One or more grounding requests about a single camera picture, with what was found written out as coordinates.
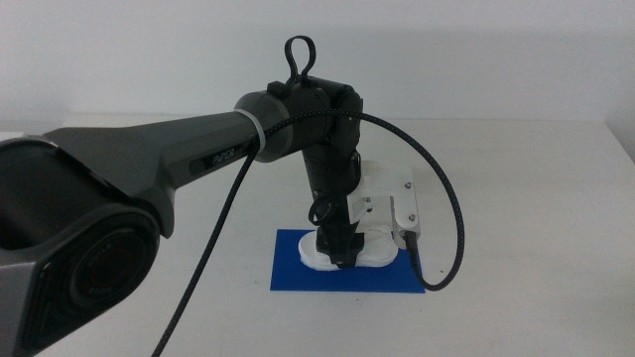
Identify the blue rectangular mat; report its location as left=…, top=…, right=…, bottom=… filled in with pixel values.
left=269, top=228, right=427, bottom=295

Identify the small black cable coil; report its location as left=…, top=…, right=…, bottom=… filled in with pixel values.
left=307, top=192, right=344, bottom=228

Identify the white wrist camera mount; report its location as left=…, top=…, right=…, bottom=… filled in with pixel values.
left=345, top=160, right=417, bottom=235

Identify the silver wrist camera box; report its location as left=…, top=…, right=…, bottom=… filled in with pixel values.
left=390, top=196, right=423, bottom=250

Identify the long braided black cable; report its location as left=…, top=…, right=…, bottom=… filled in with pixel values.
left=150, top=109, right=467, bottom=357

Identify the black cable loop on wrist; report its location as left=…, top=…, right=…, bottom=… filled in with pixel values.
left=284, top=34, right=318, bottom=88

